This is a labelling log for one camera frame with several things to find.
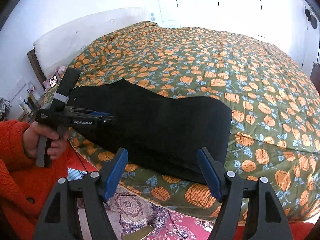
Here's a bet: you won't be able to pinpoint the red patterned rug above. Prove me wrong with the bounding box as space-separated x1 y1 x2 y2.
104 187 213 239

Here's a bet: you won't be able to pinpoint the red fuzzy coat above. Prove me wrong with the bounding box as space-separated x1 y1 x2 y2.
1 120 96 239

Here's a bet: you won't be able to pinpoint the items on bedside shelf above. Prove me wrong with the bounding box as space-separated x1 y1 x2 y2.
18 80 44 123

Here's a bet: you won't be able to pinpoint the black hat on door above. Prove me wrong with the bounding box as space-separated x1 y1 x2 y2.
304 9 318 29

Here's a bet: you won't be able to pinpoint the brown wooden nightstand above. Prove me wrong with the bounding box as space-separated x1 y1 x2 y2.
310 62 320 92

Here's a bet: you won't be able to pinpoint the white wardrobe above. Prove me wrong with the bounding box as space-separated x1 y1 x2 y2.
158 0 305 40

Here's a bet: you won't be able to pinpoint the person left hand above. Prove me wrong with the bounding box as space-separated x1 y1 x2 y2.
22 122 69 160

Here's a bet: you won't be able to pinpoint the black pants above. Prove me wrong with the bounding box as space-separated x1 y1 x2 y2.
68 80 232 183

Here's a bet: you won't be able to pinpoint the white door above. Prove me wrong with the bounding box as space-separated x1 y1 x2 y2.
302 4 319 76

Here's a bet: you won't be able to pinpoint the white headboard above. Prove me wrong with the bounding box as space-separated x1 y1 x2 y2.
27 7 156 85

